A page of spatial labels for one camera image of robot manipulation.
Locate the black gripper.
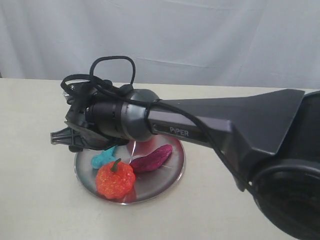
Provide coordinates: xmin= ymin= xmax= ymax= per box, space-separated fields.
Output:
xmin=50 ymin=86 xmax=130 ymax=152

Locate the turquoise toy bone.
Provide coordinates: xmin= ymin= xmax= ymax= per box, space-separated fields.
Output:
xmin=90 ymin=146 xmax=117 ymax=170

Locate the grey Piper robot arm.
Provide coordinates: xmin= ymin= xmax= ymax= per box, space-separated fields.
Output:
xmin=50 ymin=85 xmax=320 ymax=240

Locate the orange toy pumpkin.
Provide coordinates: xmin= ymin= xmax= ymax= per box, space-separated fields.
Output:
xmin=95 ymin=158 xmax=136 ymax=200

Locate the purple sweet potato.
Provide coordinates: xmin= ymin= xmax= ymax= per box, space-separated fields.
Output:
xmin=129 ymin=144 xmax=173 ymax=173

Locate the round stainless steel plate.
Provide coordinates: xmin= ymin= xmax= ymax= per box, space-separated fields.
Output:
xmin=74 ymin=135 xmax=186 ymax=205

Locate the light blue backdrop cloth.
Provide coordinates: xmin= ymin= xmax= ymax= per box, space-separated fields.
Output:
xmin=0 ymin=0 xmax=320 ymax=89

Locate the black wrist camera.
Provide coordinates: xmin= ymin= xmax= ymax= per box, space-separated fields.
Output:
xmin=60 ymin=81 xmax=110 ymax=105

